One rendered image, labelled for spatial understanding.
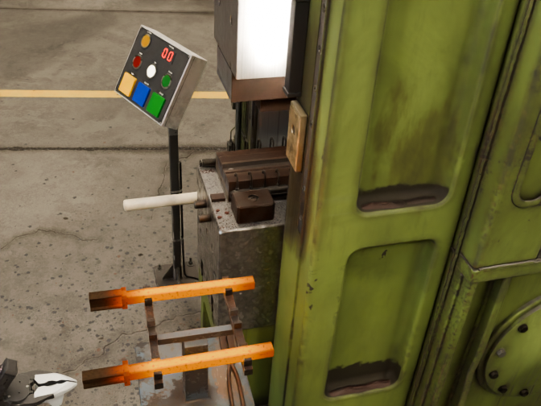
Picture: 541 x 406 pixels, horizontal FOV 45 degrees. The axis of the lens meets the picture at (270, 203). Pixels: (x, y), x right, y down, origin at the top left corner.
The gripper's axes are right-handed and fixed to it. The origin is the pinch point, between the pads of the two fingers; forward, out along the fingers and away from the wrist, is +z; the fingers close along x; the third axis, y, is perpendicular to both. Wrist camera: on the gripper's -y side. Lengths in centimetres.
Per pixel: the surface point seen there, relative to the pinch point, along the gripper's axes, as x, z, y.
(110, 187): -211, 14, 94
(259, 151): -82, 64, -4
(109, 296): -23.3, 10.2, -1.9
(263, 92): -64, 59, -35
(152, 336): -9.5, 19.3, -0.2
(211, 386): -12.4, 34.4, 26.4
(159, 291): -24.0, 22.8, -0.8
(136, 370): 0.7, 14.5, -0.8
